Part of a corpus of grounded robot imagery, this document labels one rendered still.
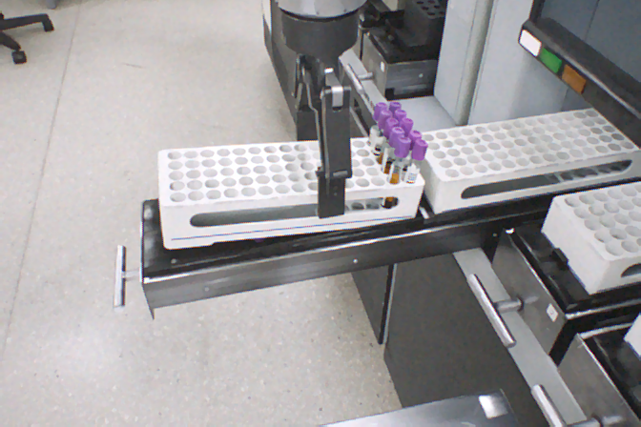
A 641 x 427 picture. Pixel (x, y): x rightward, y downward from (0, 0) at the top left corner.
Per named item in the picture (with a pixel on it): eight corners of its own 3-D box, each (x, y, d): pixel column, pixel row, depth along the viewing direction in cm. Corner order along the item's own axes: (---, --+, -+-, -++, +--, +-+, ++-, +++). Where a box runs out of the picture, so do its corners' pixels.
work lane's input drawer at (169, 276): (592, 166, 86) (612, 118, 80) (652, 225, 76) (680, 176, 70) (117, 245, 73) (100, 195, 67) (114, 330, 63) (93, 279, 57)
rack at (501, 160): (594, 141, 80) (609, 105, 76) (640, 184, 72) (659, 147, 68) (404, 171, 74) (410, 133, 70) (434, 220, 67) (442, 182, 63)
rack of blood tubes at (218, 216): (387, 173, 74) (397, 135, 70) (415, 224, 67) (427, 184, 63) (161, 191, 67) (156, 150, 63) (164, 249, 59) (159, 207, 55)
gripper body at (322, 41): (272, -11, 53) (276, 73, 59) (289, 25, 47) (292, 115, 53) (345, -18, 54) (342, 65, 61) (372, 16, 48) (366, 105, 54)
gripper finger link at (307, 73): (339, 62, 55) (342, 61, 54) (351, 171, 57) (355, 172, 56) (300, 67, 54) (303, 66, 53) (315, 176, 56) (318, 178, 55)
